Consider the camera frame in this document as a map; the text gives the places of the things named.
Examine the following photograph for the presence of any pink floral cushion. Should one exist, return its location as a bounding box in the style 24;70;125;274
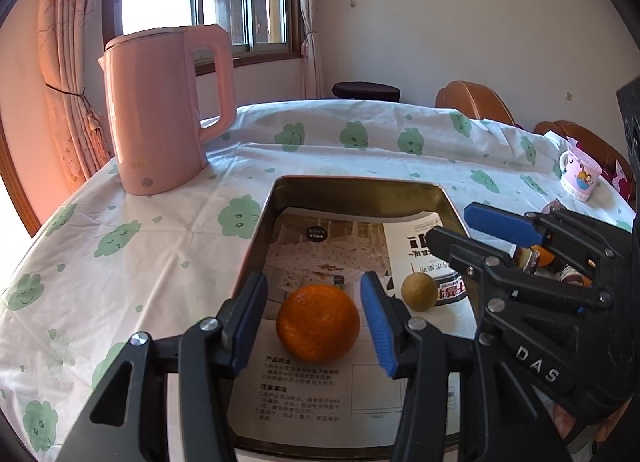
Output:
600;159;637;204

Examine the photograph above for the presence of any pink cartoon mug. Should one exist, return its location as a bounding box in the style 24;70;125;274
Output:
558;144;603;203

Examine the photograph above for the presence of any printed paper leaflet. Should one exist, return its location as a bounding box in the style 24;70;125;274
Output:
228;207;461;438

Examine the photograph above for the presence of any narrow pink curtain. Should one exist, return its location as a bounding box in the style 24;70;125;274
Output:
295;0;326;100

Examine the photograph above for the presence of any brown leather sofa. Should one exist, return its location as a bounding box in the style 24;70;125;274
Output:
534;120;631;183

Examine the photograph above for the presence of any pink electric kettle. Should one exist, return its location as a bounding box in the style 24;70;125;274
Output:
97;24;237;197

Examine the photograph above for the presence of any dark round stool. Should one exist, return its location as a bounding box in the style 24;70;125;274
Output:
332;82;402;104

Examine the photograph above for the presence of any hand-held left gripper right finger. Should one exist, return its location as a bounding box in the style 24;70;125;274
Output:
360;271;576;462

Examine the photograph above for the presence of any small tan round fruit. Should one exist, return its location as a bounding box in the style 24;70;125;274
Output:
401;273;438;313

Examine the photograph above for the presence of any curtain tieback tassel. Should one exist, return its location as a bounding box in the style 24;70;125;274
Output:
45;82;108;153

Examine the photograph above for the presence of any white tablecloth with green clouds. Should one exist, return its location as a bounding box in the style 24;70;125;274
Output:
0;99;638;462

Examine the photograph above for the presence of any rectangular metal tin box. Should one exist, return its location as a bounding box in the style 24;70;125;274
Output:
227;174;481;458

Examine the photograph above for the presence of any pink floral curtain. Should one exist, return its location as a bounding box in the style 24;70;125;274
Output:
0;0;126;183

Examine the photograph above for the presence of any mandarin orange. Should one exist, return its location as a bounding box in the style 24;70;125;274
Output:
276;284;361;364
530;244;556;268

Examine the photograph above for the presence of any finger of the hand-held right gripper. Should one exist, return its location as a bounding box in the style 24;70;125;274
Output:
427;226;614;393
464;202;632;289

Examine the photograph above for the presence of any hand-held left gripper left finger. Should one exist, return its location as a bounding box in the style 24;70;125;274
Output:
50;271;269;462

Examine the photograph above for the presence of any printed white booklet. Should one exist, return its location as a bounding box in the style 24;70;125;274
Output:
384;212;477;314

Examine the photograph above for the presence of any wooden framed glass door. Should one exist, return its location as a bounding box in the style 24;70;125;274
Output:
0;122;42;243

